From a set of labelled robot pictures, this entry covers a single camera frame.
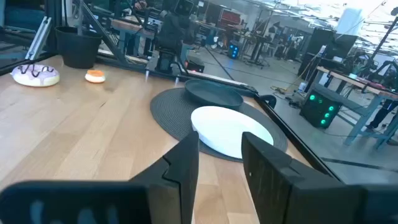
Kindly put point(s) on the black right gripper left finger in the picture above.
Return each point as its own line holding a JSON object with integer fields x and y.
{"x": 174, "y": 186}

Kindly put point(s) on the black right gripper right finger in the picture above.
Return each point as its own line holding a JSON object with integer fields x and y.
{"x": 280, "y": 186}

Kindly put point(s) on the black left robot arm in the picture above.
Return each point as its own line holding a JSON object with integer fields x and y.
{"x": 171, "y": 31}

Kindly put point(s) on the round dark woven placemat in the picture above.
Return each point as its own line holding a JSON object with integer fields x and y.
{"x": 171, "y": 115}

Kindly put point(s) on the white round plate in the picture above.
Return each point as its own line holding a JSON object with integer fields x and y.
{"x": 220, "y": 127}

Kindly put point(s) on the black table clamp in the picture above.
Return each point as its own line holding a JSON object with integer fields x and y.
{"x": 269, "y": 100}

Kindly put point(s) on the computer tower green lights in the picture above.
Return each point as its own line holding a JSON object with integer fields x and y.
{"x": 320, "y": 109}

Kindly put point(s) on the person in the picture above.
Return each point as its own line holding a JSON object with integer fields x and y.
{"x": 381, "y": 113}

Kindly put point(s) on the wooden workbench grey legs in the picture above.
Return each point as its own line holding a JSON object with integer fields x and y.
{"x": 357, "y": 82}

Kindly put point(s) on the small orange frosted donut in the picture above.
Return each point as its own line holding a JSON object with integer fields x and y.
{"x": 94, "y": 77}

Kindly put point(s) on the computer tower blue lights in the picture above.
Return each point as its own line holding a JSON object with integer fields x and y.
{"x": 234, "y": 51}

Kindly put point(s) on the black monitor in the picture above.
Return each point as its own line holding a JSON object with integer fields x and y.
{"x": 340, "y": 46}

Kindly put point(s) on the black plastic pot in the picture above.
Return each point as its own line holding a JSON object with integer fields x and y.
{"x": 77, "y": 49}

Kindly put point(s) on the red cabinet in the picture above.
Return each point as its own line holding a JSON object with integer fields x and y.
{"x": 230, "y": 18}

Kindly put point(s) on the silver aluminium strut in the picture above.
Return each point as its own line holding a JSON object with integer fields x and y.
{"x": 38, "y": 39}

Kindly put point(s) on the black diagonal frame strut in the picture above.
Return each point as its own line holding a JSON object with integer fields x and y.
{"x": 102, "y": 34}

